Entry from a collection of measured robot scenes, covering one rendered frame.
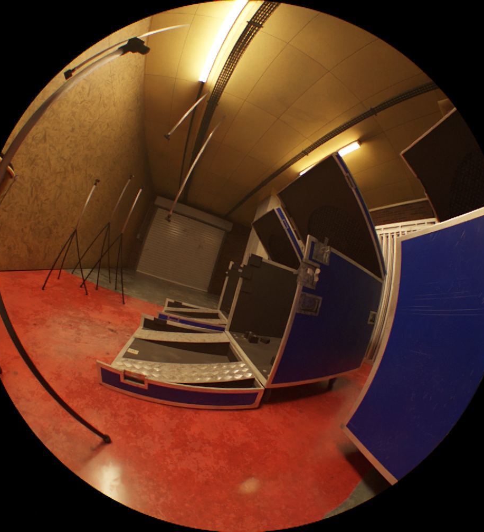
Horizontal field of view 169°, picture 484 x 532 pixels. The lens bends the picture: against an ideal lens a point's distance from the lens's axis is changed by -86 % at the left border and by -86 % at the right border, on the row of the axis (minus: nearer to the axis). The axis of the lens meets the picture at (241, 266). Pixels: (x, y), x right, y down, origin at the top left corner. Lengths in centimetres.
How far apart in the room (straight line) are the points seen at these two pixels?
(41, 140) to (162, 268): 571
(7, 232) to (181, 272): 579
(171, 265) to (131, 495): 639
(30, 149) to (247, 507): 261
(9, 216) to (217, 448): 234
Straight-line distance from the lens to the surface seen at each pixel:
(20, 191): 222
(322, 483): 82
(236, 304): 156
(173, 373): 94
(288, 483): 77
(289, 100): 283
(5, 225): 220
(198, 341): 133
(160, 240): 658
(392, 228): 295
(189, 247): 655
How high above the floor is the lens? 64
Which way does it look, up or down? 7 degrees up
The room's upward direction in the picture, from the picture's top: 16 degrees clockwise
